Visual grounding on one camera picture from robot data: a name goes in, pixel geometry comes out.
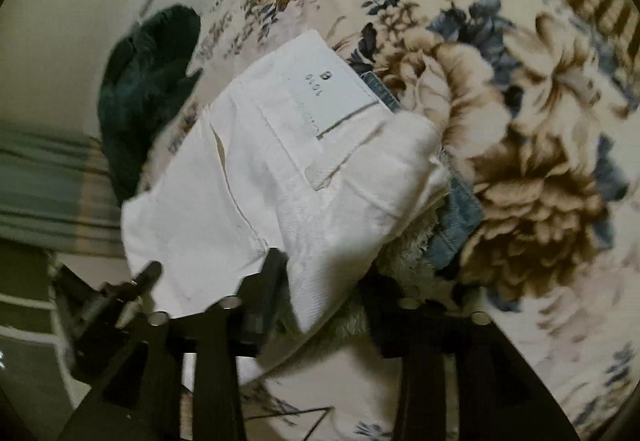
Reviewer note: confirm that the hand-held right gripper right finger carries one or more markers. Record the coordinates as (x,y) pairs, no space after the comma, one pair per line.
(395,316)

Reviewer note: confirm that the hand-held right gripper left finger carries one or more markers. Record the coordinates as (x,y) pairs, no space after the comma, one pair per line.
(270,281)

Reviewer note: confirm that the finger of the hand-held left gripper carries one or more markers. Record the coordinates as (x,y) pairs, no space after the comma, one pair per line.
(140,278)
(67,286)

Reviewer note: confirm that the white pants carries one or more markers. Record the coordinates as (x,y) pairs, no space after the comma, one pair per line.
(225,201)

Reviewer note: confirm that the window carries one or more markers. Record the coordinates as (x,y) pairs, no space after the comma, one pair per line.
(25,321)

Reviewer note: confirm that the grey folded blanket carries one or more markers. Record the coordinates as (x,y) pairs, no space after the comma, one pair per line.
(400,251)

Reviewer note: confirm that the green striped curtain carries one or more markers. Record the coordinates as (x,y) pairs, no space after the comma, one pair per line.
(45,186)

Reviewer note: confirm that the folded blue jeans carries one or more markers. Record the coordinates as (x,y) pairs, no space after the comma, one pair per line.
(460,221)

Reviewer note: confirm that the dark green fuzzy blanket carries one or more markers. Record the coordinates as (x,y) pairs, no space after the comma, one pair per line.
(145,96)

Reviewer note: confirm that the floral bed sheet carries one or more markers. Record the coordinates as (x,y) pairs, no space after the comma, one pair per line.
(525,121)

